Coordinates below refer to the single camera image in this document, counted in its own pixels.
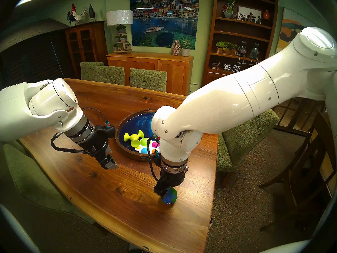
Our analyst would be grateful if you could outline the thin black camera cable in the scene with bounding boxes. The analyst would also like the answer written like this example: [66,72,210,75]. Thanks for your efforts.
[82,107,108,123]

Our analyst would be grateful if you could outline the dark window blinds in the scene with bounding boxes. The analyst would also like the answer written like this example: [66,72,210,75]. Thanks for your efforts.
[0,31,69,85]

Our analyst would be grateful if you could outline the harbour town painting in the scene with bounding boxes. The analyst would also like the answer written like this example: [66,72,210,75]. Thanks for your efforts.
[130,0,200,50]

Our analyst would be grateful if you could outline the black coiled right arm cable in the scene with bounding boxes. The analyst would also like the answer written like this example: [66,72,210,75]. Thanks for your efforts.
[146,137,161,182]

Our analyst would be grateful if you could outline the succulent planter box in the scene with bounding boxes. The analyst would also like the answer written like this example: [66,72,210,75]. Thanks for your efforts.
[216,42,237,55]

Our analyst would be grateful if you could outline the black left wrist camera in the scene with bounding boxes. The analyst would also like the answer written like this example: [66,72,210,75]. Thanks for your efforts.
[104,121,116,138]

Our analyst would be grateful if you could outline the oval wooden tray blue inlay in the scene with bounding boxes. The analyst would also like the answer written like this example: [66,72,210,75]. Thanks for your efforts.
[115,109,169,162]

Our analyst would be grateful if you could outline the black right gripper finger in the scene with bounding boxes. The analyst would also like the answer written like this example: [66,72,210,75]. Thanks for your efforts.
[153,185,169,200]

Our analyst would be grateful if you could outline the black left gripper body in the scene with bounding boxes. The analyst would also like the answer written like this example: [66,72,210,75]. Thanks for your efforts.
[86,125,116,163]

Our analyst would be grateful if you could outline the white lamp shade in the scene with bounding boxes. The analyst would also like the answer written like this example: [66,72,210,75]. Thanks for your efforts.
[106,10,133,26]

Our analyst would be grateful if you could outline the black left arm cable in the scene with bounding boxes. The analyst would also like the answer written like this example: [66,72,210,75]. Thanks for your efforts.
[50,131,106,154]

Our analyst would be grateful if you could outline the tall dark wooden cabinet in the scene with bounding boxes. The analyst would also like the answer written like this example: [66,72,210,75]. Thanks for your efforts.
[65,21,108,79]

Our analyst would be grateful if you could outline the green chair beside table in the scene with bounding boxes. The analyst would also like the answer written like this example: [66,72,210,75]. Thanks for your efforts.
[216,109,279,188]

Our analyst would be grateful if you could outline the white spotted rooster figurine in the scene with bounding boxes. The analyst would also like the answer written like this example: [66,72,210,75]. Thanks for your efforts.
[71,3,89,24]

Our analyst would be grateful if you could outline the lime green suction spinner toy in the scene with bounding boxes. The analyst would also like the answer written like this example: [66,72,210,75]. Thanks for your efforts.
[124,130,145,148]

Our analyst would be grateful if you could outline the abstract wall picture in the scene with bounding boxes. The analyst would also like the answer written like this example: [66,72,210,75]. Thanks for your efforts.
[275,7,317,53]

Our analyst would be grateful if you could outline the white pop bubble toy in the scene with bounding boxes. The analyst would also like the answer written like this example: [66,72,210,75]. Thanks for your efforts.
[134,137,160,154]

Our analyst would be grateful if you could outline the blue green earth ball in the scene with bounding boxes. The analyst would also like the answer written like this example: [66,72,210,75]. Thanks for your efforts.
[161,187,178,205]

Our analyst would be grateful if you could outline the wooden bookshelf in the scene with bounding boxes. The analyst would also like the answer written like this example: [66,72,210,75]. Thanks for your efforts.
[202,0,282,87]

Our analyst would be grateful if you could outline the green upholstered chair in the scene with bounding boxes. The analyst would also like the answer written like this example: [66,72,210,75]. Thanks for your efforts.
[130,68,167,92]
[80,62,104,81]
[95,66,125,85]
[2,143,95,224]

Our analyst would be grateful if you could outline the light wooden sideboard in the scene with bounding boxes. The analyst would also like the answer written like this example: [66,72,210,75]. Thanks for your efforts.
[107,52,194,96]

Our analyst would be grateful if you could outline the framed text sign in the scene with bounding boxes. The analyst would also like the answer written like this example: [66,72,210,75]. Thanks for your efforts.
[237,5,262,23]

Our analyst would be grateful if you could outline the dark wooden chair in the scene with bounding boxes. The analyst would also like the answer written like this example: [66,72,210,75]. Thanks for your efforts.
[259,111,337,232]

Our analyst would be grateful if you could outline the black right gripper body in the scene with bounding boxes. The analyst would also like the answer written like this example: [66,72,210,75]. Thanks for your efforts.
[158,171,186,193]

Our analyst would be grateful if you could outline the glass door wooden cabinet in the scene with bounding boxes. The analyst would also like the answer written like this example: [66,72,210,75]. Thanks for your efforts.
[272,97,326,136]

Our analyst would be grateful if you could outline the small potted plant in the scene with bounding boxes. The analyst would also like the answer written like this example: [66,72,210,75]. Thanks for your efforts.
[181,38,192,57]

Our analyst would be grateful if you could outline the tiered plant stand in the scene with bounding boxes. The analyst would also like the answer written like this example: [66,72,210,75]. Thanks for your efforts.
[113,25,132,54]

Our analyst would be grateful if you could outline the dark standing frog figurine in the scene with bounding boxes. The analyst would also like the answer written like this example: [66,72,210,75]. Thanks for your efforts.
[249,43,261,66]
[237,41,248,64]

